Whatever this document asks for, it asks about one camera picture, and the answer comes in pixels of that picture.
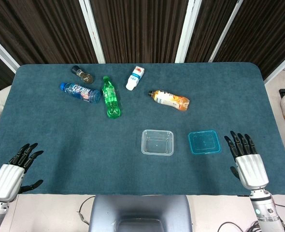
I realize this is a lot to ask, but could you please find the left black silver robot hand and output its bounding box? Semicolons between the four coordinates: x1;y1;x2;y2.
0;142;44;203

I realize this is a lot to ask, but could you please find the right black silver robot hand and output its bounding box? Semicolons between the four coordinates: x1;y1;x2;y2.
224;130;270;190

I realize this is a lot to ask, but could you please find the blue container lid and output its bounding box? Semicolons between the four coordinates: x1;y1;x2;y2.
187;130;221;155

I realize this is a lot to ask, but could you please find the clear plastic container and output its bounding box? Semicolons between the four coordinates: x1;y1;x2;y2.
141;129;175;157

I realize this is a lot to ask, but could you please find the teal velvet tablecloth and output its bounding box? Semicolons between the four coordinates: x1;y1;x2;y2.
0;62;285;196

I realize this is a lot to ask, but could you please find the orange juice plastic bottle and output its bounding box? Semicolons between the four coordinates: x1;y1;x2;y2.
148;89;190;112

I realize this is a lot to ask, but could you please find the blue plastic drink bottle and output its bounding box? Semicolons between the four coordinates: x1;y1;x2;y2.
59;82;101;104

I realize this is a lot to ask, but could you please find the grey robot torso base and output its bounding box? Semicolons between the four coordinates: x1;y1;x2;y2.
88;194;193;232

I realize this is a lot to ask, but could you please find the small dark glass bottle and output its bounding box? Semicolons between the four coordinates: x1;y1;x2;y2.
71;65;94;84

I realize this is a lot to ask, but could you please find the green plastic soda bottle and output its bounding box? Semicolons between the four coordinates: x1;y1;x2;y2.
101;76;122;119

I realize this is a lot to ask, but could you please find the white milk carton bottle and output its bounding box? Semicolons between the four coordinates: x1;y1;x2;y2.
125;66;145;91

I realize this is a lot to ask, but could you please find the black floor cable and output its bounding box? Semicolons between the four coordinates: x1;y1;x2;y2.
77;195;96;225

